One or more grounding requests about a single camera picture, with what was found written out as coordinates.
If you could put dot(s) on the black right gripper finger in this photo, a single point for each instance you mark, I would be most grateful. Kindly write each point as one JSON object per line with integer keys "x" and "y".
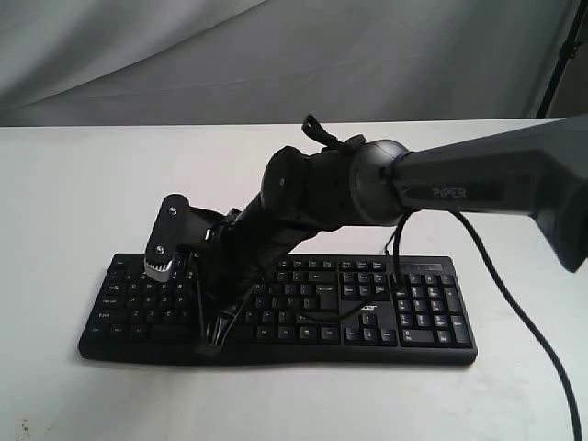
{"x": 220, "y": 317}

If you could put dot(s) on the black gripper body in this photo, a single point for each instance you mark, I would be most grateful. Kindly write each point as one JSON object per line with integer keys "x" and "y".
{"x": 244, "y": 247}

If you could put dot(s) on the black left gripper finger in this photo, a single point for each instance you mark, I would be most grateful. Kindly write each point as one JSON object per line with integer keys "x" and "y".
{"x": 204, "y": 315}

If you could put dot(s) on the black Acer keyboard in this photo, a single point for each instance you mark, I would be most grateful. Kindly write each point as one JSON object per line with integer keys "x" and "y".
{"x": 312, "y": 308}

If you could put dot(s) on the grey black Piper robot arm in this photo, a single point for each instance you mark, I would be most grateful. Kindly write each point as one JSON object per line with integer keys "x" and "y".
{"x": 539, "y": 172}

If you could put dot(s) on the grey backdrop cloth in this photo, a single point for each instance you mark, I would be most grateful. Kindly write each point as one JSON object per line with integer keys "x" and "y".
{"x": 66, "y": 63}

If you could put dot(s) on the black tripod stand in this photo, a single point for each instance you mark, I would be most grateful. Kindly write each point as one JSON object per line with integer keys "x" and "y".
{"x": 567, "y": 52}

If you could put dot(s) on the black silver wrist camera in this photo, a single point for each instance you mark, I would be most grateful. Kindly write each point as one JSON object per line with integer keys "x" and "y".
{"x": 179, "y": 230}

